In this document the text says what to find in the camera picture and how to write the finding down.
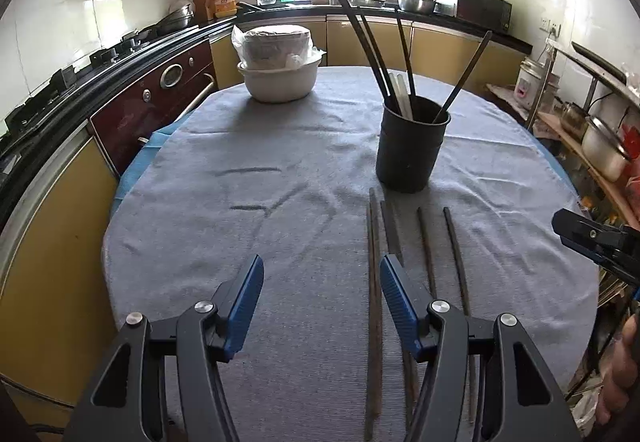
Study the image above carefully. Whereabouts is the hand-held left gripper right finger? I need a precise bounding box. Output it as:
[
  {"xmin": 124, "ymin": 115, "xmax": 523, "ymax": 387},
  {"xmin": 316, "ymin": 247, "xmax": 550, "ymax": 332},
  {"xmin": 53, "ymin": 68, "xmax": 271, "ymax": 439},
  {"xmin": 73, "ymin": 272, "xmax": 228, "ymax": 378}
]
[{"xmin": 378, "ymin": 253, "xmax": 571, "ymax": 442}]

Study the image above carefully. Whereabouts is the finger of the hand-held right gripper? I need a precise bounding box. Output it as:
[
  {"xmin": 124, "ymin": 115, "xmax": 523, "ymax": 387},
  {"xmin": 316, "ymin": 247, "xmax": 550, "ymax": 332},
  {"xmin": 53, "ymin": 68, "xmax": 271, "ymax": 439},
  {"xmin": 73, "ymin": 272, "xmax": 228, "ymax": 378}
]
[
  {"xmin": 589, "ymin": 253, "xmax": 640, "ymax": 289},
  {"xmin": 551, "ymin": 208, "xmax": 640, "ymax": 259}
]

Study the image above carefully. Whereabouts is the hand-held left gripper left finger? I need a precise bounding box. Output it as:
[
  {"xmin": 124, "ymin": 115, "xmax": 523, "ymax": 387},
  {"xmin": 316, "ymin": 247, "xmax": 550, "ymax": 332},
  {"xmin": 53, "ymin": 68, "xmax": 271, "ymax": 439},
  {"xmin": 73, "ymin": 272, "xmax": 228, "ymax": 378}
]
[{"xmin": 75, "ymin": 253, "xmax": 265, "ymax": 442}]

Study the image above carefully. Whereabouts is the dark wooden chopstick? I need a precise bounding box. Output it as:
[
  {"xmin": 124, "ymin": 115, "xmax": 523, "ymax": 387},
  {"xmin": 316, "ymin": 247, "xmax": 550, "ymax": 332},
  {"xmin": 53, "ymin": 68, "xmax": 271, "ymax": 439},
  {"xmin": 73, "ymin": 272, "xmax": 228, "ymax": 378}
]
[
  {"xmin": 334, "ymin": 0, "xmax": 401, "ymax": 115},
  {"xmin": 432, "ymin": 30, "xmax": 493, "ymax": 123},
  {"xmin": 442, "ymin": 207, "xmax": 477, "ymax": 424},
  {"xmin": 396, "ymin": 10, "xmax": 417, "ymax": 98},
  {"xmin": 416, "ymin": 207, "xmax": 439, "ymax": 300},
  {"xmin": 380, "ymin": 199, "xmax": 420, "ymax": 405},
  {"xmin": 364, "ymin": 203, "xmax": 377, "ymax": 428},
  {"xmin": 369, "ymin": 188, "xmax": 385, "ymax": 415},
  {"xmin": 359, "ymin": 8, "xmax": 398, "ymax": 102}
]

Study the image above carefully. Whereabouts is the black utensil holder cup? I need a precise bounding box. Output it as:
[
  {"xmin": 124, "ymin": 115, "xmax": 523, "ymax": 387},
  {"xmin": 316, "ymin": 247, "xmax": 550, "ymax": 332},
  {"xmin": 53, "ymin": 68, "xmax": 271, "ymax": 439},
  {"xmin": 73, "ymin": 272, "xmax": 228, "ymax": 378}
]
[{"xmin": 375, "ymin": 94, "xmax": 452, "ymax": 193}]

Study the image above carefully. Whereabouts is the white plastic spoon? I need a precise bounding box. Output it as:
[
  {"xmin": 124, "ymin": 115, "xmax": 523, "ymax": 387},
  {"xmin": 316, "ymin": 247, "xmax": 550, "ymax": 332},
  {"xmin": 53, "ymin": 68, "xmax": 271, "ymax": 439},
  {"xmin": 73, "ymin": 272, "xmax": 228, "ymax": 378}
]
[
  {"xmin": 392, "ymin": 70, "xmax": 407, "ymax": 115},
  {"xmin": 400, "ymin": 76, "xmax": 415, "ymax": 120}
]

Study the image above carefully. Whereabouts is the person's right hand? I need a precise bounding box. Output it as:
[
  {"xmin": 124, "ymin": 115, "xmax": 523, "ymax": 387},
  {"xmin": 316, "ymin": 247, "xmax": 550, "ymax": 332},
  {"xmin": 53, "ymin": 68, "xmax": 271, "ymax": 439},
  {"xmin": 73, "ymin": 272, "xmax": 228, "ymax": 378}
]
[{"xmin": 594, "ymin": 313, "xmax": 640, "ymax": 427}]

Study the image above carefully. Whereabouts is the large lidded steel pot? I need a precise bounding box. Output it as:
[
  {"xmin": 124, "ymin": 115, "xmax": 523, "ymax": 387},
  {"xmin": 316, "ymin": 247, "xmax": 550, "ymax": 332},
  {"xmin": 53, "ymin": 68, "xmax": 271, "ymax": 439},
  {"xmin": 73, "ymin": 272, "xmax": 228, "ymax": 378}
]
[{"xmin": 581, "ymin": 116, "xmax": 633, "ymax": 183}]

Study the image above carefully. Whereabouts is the red plastic bag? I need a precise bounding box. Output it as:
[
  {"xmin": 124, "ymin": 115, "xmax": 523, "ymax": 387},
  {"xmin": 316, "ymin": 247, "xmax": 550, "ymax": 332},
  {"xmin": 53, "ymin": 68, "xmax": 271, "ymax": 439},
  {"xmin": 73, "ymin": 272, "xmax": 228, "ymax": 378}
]
[{"xmin": 620, "ymin": 124, "xmax": 640, "ymax": 203}]

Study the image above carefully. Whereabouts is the small steel pot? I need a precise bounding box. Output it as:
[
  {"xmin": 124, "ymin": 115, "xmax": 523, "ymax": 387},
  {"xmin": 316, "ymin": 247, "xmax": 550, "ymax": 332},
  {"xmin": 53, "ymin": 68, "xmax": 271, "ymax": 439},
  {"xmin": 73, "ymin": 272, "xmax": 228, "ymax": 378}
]
[{"xmin": 560, "ymin": 100, "xmax": 591, "ymax": 140}]

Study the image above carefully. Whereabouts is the wooden storage shelf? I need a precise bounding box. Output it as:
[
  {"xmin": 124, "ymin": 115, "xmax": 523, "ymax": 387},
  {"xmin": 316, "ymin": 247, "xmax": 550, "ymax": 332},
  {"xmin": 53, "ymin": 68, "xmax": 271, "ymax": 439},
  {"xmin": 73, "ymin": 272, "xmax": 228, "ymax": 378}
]
[{"xmin": 525, "ymin": 42, "xmax": 640, "ymax": 233}]

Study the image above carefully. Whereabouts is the grey tablecloth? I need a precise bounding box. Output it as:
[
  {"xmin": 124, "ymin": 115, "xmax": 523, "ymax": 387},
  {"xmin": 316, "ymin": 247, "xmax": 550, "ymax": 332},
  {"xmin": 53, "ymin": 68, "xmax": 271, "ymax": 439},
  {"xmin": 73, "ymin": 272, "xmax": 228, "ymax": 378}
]
[{"xmin": 101, "ymin": 66, "xmax": 601, "ymax": 442}]

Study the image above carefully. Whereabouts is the white rice cooker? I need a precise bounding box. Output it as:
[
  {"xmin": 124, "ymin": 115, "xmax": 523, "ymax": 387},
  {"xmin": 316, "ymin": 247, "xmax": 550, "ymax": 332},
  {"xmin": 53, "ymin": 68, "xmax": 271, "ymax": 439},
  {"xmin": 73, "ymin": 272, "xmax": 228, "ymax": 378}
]
[{"xmin": 515, "ymin": 56, "xmax": 558, "ymax": 110}]

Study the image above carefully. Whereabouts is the black flat pan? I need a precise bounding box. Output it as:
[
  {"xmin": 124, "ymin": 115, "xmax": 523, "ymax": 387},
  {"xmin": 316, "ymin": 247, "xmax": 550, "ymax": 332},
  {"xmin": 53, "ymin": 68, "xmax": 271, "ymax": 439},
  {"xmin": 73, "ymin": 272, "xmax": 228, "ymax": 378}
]
[{"xmin": 571, "ymin": 40, "xmax": 628, "ymax": 85}]

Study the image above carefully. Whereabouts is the blue table cover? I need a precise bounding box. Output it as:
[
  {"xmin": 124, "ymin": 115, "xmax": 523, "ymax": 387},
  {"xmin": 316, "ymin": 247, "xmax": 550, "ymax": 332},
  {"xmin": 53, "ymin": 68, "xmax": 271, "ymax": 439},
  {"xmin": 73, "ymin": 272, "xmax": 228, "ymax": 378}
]
[{"xmin": 110, "ymin": 122, "xmax": 583, "ymax": 223}]

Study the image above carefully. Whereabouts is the yellow base cabinet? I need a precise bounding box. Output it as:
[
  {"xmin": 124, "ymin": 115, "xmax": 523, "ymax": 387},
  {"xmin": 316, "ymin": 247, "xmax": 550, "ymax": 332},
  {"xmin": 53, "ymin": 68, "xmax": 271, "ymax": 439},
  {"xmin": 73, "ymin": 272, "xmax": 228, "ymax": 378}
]
[
  {"xmin": 210, "ymin": 14, "xmax": 528, "ymax": 87},
  {"xmin": 0, "ymin": 132, "xmax": 121, "ymax": 408}
]

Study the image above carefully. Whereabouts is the dark red built-in oven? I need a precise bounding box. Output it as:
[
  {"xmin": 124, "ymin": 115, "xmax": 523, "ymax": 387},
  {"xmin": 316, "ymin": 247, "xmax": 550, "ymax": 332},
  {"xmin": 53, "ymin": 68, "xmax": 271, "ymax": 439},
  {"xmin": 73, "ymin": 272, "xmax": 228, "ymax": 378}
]
[{"xmin": 89, "ymin": 39, "xmax": 218, "ymax": 177}]

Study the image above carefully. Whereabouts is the white plastic basin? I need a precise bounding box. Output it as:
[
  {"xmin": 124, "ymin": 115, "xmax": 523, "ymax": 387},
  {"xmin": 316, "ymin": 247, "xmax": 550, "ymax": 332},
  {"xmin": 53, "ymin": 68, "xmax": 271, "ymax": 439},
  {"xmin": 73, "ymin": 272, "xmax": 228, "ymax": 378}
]
[{"xmin": 236, "ymin": 56, "xmax": 322, "ymax": 103}]

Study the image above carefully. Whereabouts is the black microwave oven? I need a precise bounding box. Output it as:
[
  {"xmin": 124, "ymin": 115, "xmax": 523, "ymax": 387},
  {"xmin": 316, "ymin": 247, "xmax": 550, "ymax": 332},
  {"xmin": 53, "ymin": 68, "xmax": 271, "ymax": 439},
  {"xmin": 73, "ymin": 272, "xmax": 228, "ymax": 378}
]
[{"xmin": 434, "ymin": 0, "xmax": 513, "ymax": 33}]

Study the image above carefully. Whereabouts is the bagged stack of bowls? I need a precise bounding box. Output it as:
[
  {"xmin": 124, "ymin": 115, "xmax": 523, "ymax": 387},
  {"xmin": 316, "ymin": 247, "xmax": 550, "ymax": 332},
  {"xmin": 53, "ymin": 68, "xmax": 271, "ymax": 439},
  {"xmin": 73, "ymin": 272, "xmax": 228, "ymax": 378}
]
[{"xmin": 231, "ymin": 22, "xmax": 326, "ymax": 71}]

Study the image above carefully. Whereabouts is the steel mixing basin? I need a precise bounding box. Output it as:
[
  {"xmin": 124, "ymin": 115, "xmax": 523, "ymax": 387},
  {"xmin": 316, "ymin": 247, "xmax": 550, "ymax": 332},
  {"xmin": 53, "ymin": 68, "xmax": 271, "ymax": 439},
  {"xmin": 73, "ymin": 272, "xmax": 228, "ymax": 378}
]
[{"xmin": 397, "ymin": 0, "xmax": 441, "ymax": 15}]

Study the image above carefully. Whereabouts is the gas stove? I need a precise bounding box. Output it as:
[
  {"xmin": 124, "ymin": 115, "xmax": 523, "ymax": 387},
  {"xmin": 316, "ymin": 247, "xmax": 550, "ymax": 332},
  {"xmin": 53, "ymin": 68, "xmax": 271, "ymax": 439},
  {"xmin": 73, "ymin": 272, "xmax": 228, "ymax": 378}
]
[{"xmin": 0, "ymin": 24, "xmax": 161, "ymax": 143}]

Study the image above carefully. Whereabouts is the black kitchen countertop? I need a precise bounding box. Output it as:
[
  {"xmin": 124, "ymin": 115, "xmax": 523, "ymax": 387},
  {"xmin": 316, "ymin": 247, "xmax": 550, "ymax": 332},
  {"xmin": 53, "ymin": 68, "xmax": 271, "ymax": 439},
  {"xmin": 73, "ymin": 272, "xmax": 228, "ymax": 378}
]
[{"xmin": 0, "ymin": 4, "xmax": 533, "ymax": 223}]

